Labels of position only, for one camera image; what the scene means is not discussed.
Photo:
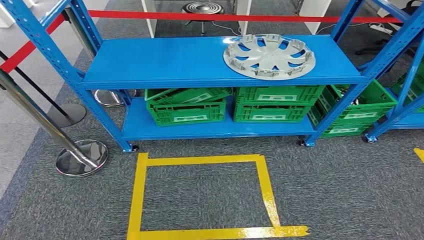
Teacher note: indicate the grey stanchion post black head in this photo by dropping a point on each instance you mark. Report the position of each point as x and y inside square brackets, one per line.
[109, 97]

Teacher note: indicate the black round stool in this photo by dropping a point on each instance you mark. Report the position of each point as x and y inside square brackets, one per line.
[202, 8]

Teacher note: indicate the silver wheel hubcap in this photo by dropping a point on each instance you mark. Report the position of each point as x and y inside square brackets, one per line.
[270, 63]

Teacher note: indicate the blue metal shelf rack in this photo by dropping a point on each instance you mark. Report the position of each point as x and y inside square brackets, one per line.
[407, 124]
[165, 63]

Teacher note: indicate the chrome stanchion with round base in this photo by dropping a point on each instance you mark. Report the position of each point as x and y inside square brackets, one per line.
[82, 160]

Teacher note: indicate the black pole stand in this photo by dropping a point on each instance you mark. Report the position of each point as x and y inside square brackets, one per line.
[68, 116]

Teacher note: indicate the red barrier belt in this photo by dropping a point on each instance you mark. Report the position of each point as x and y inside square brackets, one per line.
[23, 51]
[198, 16]

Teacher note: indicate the white power strip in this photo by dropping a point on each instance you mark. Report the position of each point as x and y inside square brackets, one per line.
[381, 28]

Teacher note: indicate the black office chair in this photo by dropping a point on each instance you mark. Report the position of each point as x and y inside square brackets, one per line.
[414, 8]

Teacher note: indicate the green plastic crate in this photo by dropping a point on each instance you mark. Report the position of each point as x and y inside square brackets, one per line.
[362, 114]
[417, 86]
[185, 116]
[185, 96]
[270, 116]
[344, 130]
[278, 96]

